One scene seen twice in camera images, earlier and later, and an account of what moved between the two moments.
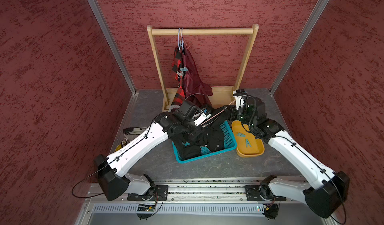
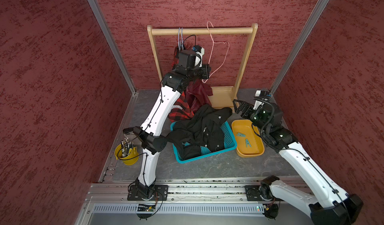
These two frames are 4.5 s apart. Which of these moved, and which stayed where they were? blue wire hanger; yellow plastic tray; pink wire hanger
Moved: pink wire hanger
Stayed: blue wire hanger; yellow plastic tray
